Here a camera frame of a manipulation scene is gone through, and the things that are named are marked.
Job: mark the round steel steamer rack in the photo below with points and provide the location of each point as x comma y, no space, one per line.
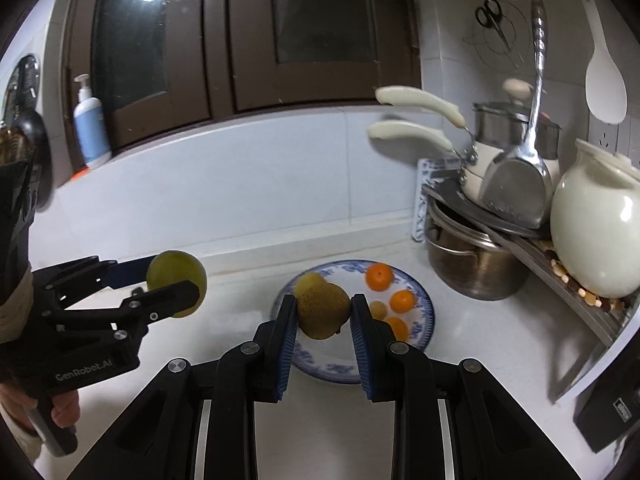
22,89

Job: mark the steel stock pot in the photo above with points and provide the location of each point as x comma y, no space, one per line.
467,260

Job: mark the cream handle saucepan upper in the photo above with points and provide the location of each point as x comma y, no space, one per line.
498,124

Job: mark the white ceramic jar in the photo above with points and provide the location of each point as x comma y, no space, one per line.
594,222

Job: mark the corner metal shelf rack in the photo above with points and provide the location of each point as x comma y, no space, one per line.
614,322

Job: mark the brown kiwi front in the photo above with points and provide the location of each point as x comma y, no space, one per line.
322,310

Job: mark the cream handle saucepan lower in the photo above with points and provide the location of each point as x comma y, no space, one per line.
480,183

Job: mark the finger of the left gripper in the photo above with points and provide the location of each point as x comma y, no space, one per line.
124,274
158,304

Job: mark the person's left hand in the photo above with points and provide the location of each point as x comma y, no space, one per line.
65,407

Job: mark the cream handle saucepan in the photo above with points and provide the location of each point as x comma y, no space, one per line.
498,124
480,183

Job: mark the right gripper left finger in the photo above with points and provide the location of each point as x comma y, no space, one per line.
156,437

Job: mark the white rice paddle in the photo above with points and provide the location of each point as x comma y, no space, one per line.
605,87

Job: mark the blue soap pump bottle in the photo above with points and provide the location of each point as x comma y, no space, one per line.
90,126

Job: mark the brown kiwi back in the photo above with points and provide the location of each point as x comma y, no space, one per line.
378,310

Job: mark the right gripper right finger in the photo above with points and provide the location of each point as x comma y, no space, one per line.
451,421

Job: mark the brown kiwi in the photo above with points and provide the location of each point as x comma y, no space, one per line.
322,310
378,310

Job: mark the black frying pan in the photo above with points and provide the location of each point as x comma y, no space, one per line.
32,125

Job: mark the small orange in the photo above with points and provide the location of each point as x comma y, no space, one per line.
399,327
402,302

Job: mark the dark wooden window frame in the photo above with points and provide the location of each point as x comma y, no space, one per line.
159,66

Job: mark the black scissors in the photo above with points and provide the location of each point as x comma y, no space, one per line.
489,15

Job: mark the steel spatula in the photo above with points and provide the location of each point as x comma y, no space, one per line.
517,185

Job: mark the green pear back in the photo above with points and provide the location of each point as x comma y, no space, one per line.
306,281

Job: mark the large orange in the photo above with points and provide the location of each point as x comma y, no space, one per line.
379,276

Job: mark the black box on counter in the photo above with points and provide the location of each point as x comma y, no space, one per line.
612,410

